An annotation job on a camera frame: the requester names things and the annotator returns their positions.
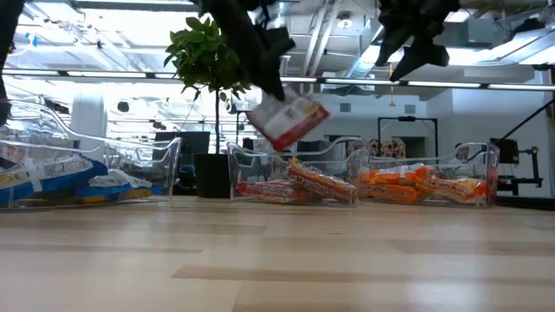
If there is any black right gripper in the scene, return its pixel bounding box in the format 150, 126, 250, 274
375, 0, 460, 82

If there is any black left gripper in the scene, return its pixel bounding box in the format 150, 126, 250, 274
197, 0, 297, 100

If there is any green leafy plant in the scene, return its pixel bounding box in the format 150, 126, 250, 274
163, 16, 261, 155

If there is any clear plastic bin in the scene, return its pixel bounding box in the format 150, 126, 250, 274
0, 98, 183, 211
225, 137, 369, 205
362, 141, 500, 207

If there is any black monitor on stand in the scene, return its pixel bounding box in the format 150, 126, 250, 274
489, 137, 545, 196

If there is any long ceiling light strip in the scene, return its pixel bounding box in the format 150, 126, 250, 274
0, 68, 555, 92

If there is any black metal stand frame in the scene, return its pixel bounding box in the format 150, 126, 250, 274
376, 114, 439, 151

